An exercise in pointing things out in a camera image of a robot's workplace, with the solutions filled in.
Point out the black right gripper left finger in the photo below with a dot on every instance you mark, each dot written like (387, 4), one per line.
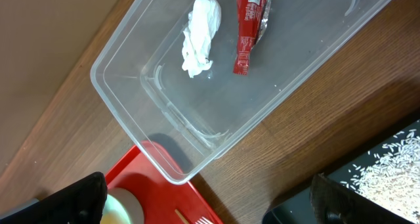
(79, 203)

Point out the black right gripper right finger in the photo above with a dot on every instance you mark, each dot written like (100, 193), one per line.
(334, 203)

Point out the rice and peanut scraps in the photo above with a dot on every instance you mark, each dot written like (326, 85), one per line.
(391, 179)

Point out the red snack wrapper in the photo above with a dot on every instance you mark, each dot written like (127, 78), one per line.
(252, 24)

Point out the white napkin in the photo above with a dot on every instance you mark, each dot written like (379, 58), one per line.
(203, 22)

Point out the grey dishwasher rack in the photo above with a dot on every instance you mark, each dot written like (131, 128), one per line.
(19, 208)

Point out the green plastic bowl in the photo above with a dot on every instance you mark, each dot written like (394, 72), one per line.
(122, 207)

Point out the red plastic tray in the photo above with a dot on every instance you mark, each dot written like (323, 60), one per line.
(158, 197)

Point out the wooden chopstick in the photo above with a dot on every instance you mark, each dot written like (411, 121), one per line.
(182, 218)

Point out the white plastic fork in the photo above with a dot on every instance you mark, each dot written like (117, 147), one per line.
(203, 220)

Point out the clear plastic bin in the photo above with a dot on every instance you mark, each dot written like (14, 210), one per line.
(183, 123)

